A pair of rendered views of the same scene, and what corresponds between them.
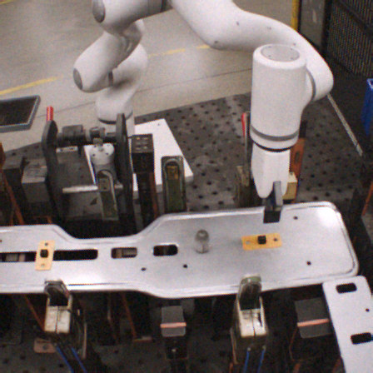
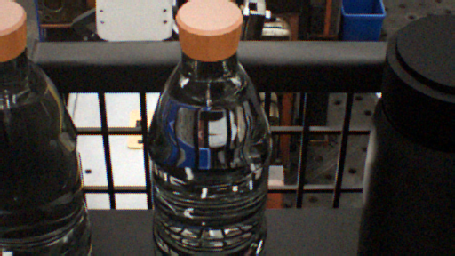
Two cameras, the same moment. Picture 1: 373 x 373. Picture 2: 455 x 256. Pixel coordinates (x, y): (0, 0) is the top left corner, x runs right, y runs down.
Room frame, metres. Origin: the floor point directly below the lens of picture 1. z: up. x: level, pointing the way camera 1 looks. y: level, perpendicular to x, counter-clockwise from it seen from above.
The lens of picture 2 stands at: (0.75, -1.13, 1.85)
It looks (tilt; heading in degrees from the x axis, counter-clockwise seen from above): 41 degrees down; 90
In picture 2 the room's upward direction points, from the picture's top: 1 degrees clockwise
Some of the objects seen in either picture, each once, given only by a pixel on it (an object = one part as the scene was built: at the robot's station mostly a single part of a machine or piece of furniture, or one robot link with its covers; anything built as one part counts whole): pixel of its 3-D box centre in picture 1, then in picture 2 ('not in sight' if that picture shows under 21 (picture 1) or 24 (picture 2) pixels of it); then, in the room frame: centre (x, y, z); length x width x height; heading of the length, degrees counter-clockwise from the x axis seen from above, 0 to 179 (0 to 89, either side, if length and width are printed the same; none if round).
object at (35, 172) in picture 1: (54, 224); not in sight; (0.80, 0.35, 0.89); 0.13 x 0.11 x 0.38; 2
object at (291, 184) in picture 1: (280, 231); not in sight; (0.75, -0.23, 0.88); 0.04 x 0.04 x 0.36; 2
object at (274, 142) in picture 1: (274, 128); not in sight; (0.62, -0.15, 1.29); 0.09 x 0.08 x 0.03; 2
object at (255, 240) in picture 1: (261, 240); (141, 126); (0.62, -0.15, 1.01); 0.08 x 0.04 x 0.01; 92
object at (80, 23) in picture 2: (275, 189); (100, 20); (0.57, -0.15, 1.19); 0.08 x 0.01 x 0.06; 2
